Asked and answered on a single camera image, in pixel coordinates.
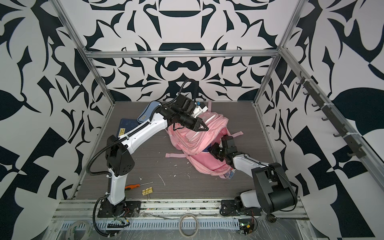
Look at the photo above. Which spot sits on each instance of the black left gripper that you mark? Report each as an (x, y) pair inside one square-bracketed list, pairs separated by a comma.
[(197, 123)]

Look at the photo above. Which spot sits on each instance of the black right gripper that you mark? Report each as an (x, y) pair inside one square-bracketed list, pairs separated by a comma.
[(213, 150)]

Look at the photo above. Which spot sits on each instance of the pink student backpack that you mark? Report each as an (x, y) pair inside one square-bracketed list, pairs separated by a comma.
[(193, 143)]

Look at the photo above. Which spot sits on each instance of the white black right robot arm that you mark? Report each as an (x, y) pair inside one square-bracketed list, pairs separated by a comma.
[(273, 191)]

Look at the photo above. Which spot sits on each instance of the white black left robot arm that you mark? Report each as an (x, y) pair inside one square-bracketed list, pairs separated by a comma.
[(120, 162)]

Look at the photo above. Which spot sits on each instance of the blue pencil case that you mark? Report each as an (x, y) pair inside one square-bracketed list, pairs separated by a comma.
[(146, 114)]

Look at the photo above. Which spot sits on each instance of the clear tape roll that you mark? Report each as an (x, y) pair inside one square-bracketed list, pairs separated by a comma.
[(188, 225)]

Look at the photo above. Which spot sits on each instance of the dark blue notebook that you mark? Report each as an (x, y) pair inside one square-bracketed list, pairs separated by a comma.
[(125, 126)]

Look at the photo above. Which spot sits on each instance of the small green circuit board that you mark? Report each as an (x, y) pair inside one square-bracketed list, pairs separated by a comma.
[(247, 227)]

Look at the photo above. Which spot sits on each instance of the small yellow wooden block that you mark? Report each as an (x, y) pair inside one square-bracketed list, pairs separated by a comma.
[(147, 191)]

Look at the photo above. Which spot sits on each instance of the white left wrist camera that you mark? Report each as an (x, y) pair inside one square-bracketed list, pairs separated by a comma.
[(200, 107)]

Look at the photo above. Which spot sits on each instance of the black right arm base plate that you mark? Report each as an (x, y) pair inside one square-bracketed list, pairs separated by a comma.
[(232, 208)]

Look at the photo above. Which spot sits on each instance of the white slotted cable duct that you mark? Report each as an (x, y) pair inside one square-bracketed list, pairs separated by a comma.
[(173, 224)]

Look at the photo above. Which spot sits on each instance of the aluminium frame crossbar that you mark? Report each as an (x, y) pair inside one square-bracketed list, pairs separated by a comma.
[(181, 54)]

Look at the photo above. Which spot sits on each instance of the orange handled screwdriver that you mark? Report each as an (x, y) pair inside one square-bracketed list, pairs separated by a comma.
[(134, 186)]

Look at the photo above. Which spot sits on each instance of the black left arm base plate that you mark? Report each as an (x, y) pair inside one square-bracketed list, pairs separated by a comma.
[(125, 209)]

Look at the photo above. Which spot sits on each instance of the grey wall hook rail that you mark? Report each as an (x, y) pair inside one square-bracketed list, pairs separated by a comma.
[(333, 115)]

